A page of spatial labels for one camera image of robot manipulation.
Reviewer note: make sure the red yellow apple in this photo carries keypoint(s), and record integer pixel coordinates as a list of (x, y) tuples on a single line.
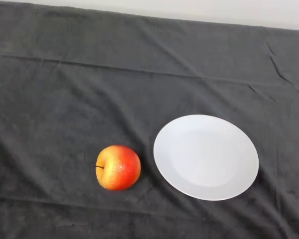
[(119, 169)]

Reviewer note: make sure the white round plate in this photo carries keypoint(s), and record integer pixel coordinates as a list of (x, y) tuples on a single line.
[(206, 159)]

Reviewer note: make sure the black cloth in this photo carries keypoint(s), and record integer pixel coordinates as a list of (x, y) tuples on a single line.
[(89, 82)]

